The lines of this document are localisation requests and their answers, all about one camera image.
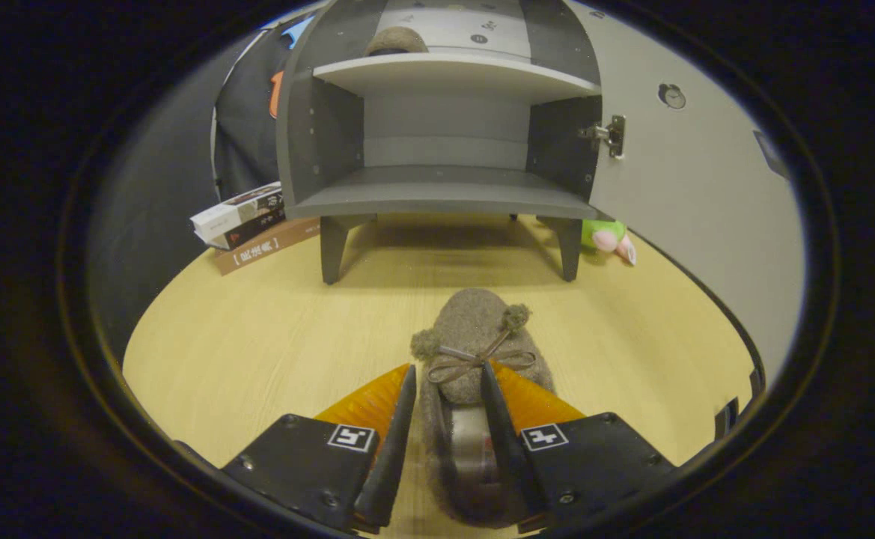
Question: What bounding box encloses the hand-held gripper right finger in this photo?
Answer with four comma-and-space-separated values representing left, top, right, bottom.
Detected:
480, 362, 679, 534

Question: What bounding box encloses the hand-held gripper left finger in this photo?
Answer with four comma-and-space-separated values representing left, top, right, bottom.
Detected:
220, 363, 417, 534

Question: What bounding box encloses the brown fuzzy shoe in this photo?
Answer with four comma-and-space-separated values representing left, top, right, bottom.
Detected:
409, 288, 558, 529
366, 27, 429, 57

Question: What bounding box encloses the grey shoe cabinet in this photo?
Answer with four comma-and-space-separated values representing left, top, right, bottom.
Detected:
276, 0, 604, 285

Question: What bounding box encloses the grey shoe cabinet door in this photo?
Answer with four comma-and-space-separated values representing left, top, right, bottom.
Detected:
564, 0, 808, 390

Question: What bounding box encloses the silver door hinge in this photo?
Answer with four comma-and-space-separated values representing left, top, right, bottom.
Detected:
578, 115, 626, 159

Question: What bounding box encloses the green pink plush toy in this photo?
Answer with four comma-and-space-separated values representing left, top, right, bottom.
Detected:
582, 219, 638, 267

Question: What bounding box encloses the brown book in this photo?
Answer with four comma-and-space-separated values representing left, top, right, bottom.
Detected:
215, 217, 322, 276

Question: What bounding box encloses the dark book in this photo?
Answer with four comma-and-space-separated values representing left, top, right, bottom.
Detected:
201, 208, 288, 252

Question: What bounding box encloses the black backdrop cloth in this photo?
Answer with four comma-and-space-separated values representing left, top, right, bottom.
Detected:
85, 15, 314, 360

